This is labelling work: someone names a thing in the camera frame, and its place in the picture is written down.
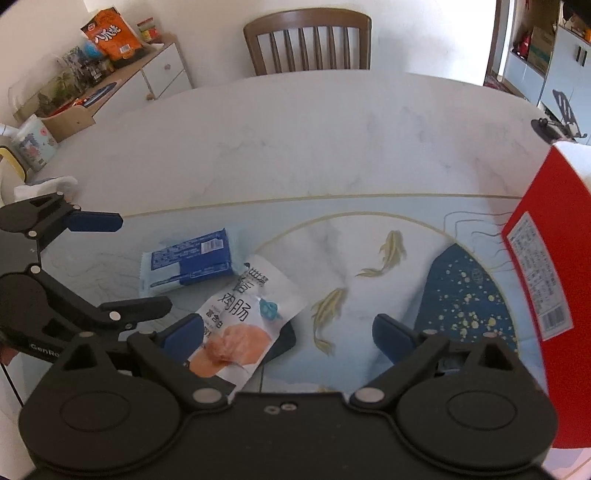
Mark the white orange sausage packet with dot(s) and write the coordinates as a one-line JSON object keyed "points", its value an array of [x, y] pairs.
{"points": [[240, 314]]}

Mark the red toy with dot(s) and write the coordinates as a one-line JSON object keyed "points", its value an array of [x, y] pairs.
{"points": [[522, 42]]}

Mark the red green cans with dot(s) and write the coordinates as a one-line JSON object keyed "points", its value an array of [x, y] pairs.
{"points": [[147, 30]]}

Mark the black phone stand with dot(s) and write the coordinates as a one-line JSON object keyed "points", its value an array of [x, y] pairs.
{"points": [[561, 120]]}

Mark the patterned rug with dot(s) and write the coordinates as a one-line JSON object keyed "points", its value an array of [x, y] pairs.
{"points": [[503, 86]]}

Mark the floral print tissue pack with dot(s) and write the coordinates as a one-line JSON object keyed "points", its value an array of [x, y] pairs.
{"points": [[41, 187]]}

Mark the clear tank with plants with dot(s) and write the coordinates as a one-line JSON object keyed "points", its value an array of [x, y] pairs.
{"points": [[51, 97]]}

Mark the brown door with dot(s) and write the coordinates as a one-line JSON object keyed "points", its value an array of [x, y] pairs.
{"points": [[492, 41]]}

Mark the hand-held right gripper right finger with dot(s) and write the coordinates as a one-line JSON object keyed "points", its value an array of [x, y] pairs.
{"points": [[392, 337]]}

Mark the blue round pad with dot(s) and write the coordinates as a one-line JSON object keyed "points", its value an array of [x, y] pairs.
{"points": [[99, 92]]}

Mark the orange snack bag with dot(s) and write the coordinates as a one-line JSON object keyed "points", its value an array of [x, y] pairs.
{"points": [[113, 37]]}

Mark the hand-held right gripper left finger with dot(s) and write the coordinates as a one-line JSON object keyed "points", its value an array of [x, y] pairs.
{"points": [[184, 338]]}

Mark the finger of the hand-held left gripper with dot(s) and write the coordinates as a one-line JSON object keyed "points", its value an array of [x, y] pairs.
{"points": [[134, 310], [94, 222]]}

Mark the white marble desktop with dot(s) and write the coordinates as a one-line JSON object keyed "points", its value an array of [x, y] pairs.
{"points": [[323, 138]]}

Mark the white wooden sideboard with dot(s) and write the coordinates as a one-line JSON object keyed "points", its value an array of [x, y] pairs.
{"points": [[166, 69]]}

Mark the white wooden wall cabinet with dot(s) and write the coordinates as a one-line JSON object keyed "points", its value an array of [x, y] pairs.
{"points": [[572, 64]]}

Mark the small blue globe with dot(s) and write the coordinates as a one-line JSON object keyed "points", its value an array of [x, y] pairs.
{"points": [[93, 50]]}

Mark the wooden slat-back chair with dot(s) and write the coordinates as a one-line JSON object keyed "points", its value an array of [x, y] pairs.
{"points": [[309, 41]]}

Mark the blue wet wipes packet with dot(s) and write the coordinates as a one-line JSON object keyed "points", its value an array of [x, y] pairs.
{"points": [[194, 258]]}

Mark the red cardboard shoe box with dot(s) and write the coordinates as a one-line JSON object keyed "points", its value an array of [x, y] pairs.
{"points": [[558, 194]]}

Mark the brown cardboard box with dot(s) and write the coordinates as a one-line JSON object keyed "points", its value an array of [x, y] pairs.
{"points": [[540, 48]]}

